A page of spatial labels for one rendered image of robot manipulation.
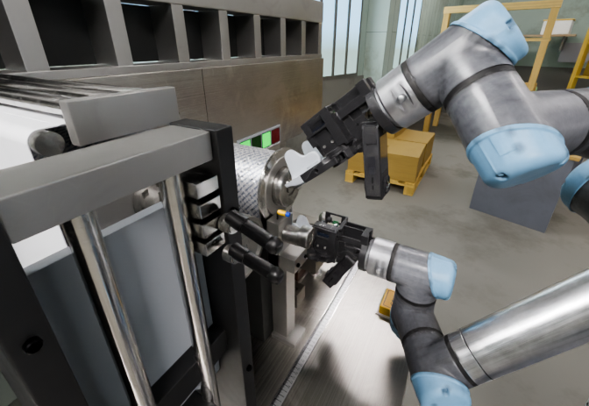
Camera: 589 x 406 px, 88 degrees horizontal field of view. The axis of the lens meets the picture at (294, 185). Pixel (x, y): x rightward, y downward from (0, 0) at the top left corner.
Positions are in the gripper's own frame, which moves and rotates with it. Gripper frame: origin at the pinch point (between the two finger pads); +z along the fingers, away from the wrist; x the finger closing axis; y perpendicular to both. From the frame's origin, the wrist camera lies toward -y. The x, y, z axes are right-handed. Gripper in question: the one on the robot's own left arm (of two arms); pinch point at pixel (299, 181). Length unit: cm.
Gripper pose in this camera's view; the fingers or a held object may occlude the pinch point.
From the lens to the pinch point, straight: 54.0
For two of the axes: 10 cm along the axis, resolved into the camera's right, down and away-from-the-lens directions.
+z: -6.7, 4.2, 6.1
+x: -4.9, 3.7, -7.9
